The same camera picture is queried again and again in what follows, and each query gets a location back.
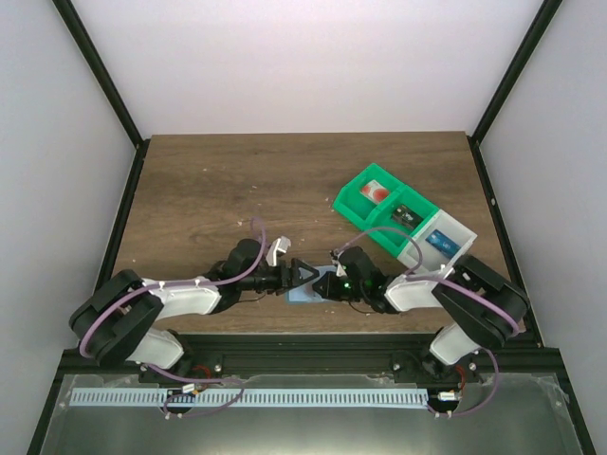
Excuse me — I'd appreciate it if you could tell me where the blue card holder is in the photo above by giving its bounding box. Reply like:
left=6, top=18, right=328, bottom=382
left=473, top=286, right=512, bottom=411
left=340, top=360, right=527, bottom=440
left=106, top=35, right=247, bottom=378
left=285, top=265, right=336, bottom=304

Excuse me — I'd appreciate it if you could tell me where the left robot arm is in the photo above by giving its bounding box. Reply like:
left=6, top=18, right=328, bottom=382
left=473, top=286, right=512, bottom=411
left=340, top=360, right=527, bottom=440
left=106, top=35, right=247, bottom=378
left=69, top=237, right=320, bottom=370

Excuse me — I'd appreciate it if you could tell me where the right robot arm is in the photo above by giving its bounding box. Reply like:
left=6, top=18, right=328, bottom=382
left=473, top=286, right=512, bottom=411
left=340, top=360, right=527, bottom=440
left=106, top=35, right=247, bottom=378
left=312, top=246, right=529, bottom=375

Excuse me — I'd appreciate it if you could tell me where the black card in bin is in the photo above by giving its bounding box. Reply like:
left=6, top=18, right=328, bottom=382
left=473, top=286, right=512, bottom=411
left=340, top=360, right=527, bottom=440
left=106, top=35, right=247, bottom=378
left=391, top=205, right=424, bottom=230

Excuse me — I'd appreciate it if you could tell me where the blue card in bin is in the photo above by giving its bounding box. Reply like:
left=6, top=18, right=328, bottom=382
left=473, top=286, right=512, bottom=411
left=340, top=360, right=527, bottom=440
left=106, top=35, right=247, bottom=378
left=426, top=229, right=461, bottom=258

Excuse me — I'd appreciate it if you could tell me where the green bin far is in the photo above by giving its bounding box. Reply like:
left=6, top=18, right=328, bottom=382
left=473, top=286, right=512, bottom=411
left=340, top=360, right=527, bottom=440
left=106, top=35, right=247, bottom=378
left=333, top=163, right=404, bottom=230

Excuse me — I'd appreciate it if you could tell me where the green bin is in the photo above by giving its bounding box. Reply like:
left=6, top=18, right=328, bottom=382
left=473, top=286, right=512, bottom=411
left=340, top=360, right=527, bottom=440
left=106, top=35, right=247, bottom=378
left=333, top=163, right=404, bottom=230
left=365, top=186, right=438, bottom=257

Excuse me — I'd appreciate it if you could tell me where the green bin middle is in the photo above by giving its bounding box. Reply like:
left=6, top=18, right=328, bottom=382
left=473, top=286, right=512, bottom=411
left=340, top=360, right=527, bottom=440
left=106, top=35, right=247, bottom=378
left=365, top=186, right=438, bottom=257

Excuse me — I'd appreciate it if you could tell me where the white bin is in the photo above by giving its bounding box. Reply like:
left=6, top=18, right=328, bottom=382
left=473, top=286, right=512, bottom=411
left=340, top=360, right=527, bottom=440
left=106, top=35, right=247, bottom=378
left=397, top=209, right=477, bottom=277

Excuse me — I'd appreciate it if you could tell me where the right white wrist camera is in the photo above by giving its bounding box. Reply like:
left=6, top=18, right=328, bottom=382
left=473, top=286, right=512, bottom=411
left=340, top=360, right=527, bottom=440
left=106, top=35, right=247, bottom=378
left=330, top=249, right=347, bottom=278

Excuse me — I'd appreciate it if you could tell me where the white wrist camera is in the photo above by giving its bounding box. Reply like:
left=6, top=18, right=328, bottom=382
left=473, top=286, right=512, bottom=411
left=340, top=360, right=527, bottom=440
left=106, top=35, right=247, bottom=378
left=266, top=236, right=291, bottom=267
left=330, top=249, right=347, bottom=278

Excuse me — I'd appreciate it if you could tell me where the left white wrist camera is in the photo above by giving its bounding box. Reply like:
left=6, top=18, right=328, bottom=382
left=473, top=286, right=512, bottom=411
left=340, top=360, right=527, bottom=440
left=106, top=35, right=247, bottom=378
left=266, top=236, right=291, bottom=267

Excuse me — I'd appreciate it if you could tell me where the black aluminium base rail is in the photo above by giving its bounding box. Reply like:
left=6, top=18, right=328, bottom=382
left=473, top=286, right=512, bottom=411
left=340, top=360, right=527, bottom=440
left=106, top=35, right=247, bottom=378
left=56, top=334, right=564, bottom=385

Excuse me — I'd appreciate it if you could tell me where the white slotted cable duct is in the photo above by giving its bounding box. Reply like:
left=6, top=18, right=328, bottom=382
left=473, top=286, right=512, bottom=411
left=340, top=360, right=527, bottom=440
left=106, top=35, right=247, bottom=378
left=68, top=388, right=429, bottom=410

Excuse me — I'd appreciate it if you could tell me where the metal base plate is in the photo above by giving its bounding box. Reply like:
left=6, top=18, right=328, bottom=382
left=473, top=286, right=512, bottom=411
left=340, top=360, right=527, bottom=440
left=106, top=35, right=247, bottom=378
left=32, top=373, right=582, bottom=454

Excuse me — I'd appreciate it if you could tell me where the black frame post left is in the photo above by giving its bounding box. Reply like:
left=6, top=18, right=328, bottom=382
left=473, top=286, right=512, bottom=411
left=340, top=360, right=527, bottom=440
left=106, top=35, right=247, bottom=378
left=50, top=0, right=146, bottom=148

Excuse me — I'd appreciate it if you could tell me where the black frame post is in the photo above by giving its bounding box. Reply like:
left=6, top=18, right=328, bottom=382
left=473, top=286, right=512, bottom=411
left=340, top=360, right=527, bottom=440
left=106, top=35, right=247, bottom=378
left=471, top=0, right=563, bottom=143
left=50, top=0, right=146, bottom=148

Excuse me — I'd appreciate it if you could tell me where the black frame post right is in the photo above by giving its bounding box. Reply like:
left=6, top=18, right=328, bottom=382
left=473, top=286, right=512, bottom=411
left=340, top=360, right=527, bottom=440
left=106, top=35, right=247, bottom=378
left=471, top=0, right=563, bottom=143

